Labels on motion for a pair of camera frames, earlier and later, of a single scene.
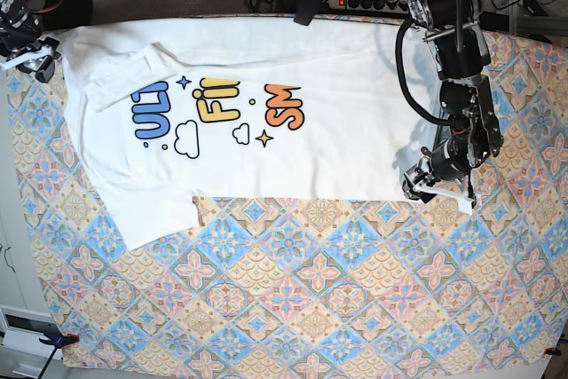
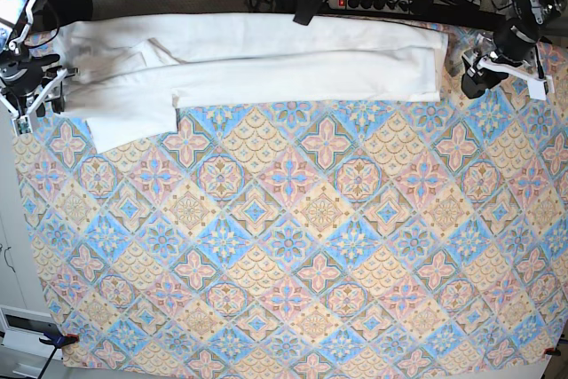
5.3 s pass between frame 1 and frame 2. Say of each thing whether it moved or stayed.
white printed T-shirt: moved
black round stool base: stayed
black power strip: stayed
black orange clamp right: stayed
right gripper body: moved
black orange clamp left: stayed
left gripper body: moved
